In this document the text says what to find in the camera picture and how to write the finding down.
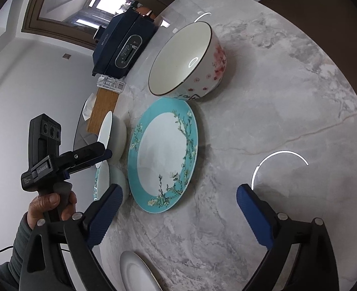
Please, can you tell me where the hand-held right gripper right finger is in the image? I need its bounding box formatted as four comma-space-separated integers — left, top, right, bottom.
237, 184, 340, 291

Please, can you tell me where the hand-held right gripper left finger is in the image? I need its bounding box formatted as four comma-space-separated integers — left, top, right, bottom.
18, 184, 124, 291

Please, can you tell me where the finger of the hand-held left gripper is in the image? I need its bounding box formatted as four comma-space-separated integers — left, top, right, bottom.
59, 141, 106, 166
69, 150, 112, 175

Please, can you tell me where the white shallow bowl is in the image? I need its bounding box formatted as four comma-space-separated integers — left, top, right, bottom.
97, 111, 127, 159

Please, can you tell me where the person's left forearm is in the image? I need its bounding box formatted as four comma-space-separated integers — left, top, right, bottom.
0, 213, 35, 291

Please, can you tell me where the person's left hand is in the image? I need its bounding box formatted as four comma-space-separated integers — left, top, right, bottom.
27, 192, 77, 229

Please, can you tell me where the grey quilted chair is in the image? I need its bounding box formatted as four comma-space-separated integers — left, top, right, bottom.
72, 106, 98, 152

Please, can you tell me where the teal floral rimmed bowl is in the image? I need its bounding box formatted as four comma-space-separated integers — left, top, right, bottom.
93, 164, 128, 201

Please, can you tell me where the white tissue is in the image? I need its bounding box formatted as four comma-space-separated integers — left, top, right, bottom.
82, 93, 98, 120

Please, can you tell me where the wooden tissue box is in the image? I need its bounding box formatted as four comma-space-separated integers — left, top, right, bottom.
86, 87, 120, 137

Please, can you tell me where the grey rimmed plate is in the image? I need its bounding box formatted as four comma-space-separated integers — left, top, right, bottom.
119, 251, 162, 291

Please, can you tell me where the clear plastic box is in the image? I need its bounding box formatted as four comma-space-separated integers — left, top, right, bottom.
96, 76, 126, 93

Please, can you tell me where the teal floral plate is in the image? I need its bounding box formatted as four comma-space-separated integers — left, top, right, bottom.
128, 98, 199, 214

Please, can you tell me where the blue kitchen appliance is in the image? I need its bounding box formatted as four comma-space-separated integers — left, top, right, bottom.
91, 8, 158, 77

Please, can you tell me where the large red floral bowl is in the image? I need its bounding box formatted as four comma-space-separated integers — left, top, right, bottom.
148, 22, 227, 101

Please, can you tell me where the brown wooden door frame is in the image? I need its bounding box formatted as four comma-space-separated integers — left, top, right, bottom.
21, 0, 185, 50

